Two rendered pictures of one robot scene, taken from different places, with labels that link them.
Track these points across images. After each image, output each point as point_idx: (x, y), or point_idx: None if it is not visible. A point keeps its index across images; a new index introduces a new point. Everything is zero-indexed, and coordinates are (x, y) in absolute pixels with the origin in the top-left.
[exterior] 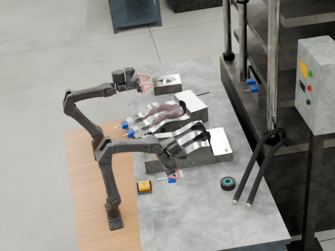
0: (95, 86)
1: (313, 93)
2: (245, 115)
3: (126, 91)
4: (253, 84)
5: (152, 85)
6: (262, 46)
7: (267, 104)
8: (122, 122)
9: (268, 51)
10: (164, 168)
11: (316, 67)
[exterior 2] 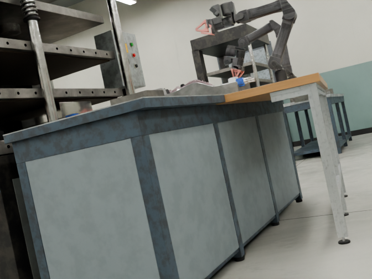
0: (253, 8)
1: (136, 57)
2: None
3: (192, 95)
4: (79, 113)
5: (202, 33)
6: (84, 54)
7: (133, 83)
8: (239, 79)
9: (122, 34)
10: (243, 67)
11: (133, 37)
